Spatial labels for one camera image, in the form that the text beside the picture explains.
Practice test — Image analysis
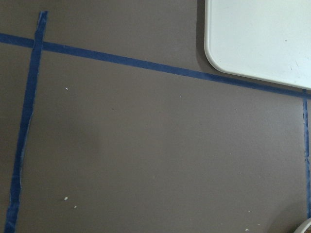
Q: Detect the cream bear tray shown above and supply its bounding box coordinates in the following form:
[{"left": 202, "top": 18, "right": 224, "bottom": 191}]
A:
[{"left": 204, "top": 0, "right": 311, "bottom": 90}]

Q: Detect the white round plate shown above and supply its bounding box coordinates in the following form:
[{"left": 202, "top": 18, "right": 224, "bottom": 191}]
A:
[{"left": 294, "top": 218, "right": 311, "bottom": 233}]

